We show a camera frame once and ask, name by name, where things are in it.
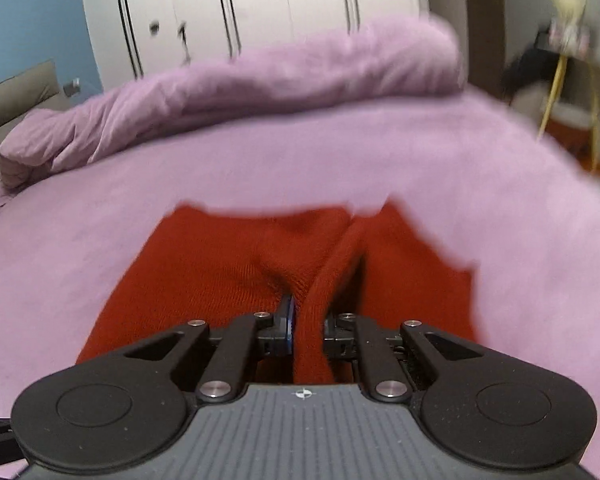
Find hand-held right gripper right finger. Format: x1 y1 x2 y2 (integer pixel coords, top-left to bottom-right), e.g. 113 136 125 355
322 310 485 402

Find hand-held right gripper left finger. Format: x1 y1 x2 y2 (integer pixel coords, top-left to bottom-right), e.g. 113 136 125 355
124 295 297 402

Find red button-up knit sweater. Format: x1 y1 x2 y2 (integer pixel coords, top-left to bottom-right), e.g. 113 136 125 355
75 200 482 387

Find dark clothes pile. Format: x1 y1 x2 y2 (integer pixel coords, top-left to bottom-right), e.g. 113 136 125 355
501 34 563 108

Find purple bed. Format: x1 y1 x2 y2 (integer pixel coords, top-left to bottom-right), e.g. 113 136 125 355
0 85 600 480

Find purple duvet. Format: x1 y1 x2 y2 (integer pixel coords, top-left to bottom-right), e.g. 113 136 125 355
0 14 467 192

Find white wardrobe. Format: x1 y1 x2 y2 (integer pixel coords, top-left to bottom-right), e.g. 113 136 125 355
77 0 432 95

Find grey padded headboard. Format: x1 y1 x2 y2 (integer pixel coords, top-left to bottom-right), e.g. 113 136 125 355
0 60 62 187

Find yellow metal side table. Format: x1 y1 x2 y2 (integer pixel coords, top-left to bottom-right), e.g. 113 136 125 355
536 47 600 173

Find small bottles on side table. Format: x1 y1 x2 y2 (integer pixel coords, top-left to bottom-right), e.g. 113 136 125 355
549 17 592 55

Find brown wooden door frame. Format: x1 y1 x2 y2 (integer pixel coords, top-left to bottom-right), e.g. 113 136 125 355
461 0 507 88

